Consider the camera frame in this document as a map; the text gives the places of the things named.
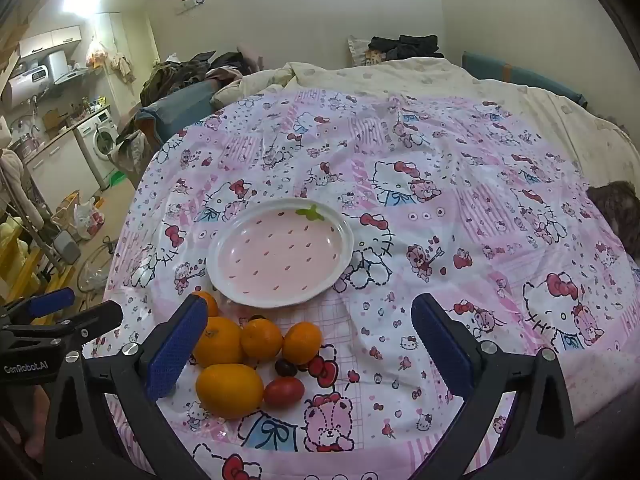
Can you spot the small orange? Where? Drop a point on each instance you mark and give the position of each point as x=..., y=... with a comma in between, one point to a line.
x=210, y=304

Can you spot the pink strawberry plate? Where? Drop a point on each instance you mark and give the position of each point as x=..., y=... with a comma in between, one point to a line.
x=280, y=260

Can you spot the person's left forearm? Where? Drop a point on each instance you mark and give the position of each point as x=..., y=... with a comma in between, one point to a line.
x=36, y=425

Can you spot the large orange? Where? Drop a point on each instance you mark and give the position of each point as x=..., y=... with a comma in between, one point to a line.
x=229, y=391

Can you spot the range hood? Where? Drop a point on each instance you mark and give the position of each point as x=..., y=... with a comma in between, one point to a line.
x=72, y=77

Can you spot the white water heater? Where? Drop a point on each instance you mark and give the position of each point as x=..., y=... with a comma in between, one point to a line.
x=30, y=80

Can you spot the beige plush cloth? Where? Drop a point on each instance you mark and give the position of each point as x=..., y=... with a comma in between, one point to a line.
x=12, y=170

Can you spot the dark grape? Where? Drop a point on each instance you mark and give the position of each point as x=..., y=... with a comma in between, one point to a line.
x=286, y=367

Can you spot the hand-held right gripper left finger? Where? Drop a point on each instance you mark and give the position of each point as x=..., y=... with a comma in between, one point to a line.
x=177, y=345

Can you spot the pile of dark clothes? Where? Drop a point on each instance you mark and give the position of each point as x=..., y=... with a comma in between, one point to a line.
x=175, y=72

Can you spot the white washing machine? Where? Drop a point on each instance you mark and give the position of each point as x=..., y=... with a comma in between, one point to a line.
x=100, y=145

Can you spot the black clothes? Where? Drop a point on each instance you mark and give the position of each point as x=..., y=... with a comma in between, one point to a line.
x=405, y=45

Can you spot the steel pot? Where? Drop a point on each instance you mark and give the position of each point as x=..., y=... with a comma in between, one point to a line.
x=22, y=146

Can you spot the yellow wooden rack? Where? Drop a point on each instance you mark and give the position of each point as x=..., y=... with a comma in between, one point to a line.
x=20, y=265

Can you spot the blue bed frame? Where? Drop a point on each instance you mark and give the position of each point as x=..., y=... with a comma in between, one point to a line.
x=180, y=107

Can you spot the hanging plastic bag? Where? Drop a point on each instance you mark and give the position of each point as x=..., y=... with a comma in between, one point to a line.
x=97, y=52

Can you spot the white red plastic bag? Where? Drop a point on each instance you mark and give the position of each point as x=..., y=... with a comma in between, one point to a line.
x=90, y=217

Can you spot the blue headboard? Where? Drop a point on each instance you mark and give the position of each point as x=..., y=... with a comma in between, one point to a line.
x=520, y=77

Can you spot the red tomato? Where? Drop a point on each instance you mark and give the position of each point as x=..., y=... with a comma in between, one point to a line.
x=283, y=392

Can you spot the hanging beige cloth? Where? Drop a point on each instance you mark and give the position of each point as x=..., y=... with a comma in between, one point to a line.
x=122, y=66

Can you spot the kitchen counter cabinet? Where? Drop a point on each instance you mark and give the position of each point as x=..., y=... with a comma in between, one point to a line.
x=60, y=170

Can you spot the brown furry cloth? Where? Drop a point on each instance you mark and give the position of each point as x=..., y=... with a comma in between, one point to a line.
x=617, y=215

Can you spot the clear plastic basin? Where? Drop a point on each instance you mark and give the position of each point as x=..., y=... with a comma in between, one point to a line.
x=92, y=270

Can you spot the red white wall decoration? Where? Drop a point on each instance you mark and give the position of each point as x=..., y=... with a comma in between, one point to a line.
x=192, y=0

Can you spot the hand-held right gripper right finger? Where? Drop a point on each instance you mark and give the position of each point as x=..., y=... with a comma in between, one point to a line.
x=440, y=345

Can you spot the green mat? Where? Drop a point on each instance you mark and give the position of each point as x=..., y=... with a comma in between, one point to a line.
x=117, y=178

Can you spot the grey stool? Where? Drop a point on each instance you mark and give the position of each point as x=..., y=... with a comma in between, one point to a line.
x=67, y=250

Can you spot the cream quilt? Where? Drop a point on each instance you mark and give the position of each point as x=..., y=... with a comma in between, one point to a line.
x=400, y=77

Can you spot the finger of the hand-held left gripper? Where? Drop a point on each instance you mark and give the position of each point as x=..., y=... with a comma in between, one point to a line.
x=95, y=317
x=50, y=302

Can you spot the pink printed blanket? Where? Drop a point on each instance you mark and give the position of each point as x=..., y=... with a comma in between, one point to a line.
x=450, y=185

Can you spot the patterned pillow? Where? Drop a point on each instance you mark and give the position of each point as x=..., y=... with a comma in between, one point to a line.
x=357, y=50

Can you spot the white wall cabinets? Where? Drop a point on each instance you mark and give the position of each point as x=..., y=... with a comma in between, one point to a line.
x=50, y=40

